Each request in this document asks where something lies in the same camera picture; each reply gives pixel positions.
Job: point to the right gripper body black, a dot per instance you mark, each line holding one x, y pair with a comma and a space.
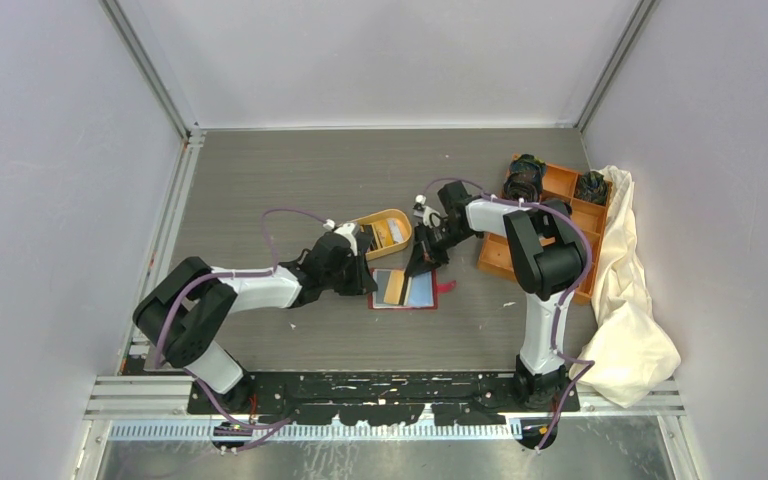
437, 240

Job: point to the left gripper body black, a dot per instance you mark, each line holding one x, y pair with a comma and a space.
350, 279

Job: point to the red card holder wallet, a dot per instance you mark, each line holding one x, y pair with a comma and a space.
420, 293

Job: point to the black credit card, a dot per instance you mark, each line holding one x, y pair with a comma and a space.
381, 277

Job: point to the gold credit card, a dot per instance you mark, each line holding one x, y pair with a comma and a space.
394, 289

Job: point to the orange oval card tray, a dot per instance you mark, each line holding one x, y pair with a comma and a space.
376, 225

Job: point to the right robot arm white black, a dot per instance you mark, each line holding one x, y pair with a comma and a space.
550, 257

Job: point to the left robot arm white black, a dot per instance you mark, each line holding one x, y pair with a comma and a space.
182, 316

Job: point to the rolled black belt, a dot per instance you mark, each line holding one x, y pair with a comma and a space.
523, 186

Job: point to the rolled dark patterned belt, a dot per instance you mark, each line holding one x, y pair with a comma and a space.
527, 164

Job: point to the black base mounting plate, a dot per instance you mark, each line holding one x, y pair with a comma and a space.
381, 398

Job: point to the rolled green dark belt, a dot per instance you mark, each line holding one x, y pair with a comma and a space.
592, 187

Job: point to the cream cloth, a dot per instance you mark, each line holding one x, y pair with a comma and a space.
631, 352

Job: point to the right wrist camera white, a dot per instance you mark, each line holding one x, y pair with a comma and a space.
430, 217

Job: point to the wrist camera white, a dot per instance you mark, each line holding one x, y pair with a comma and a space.
430, 217
348, 230

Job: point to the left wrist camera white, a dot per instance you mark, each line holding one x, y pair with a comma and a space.
348, 230

